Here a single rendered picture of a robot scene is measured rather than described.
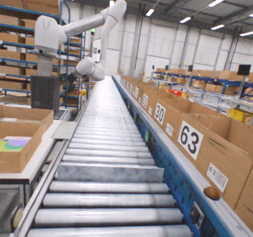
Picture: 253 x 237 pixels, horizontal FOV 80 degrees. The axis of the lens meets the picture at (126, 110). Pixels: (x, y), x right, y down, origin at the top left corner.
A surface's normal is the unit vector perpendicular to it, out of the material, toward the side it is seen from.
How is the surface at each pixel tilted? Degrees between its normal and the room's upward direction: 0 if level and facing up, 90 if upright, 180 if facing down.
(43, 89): 90
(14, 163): 90
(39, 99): 90
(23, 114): 89
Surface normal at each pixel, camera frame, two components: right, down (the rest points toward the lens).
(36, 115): 0.14, 0.26
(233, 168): -0.98, -0.09
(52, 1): 0.04, 0.76
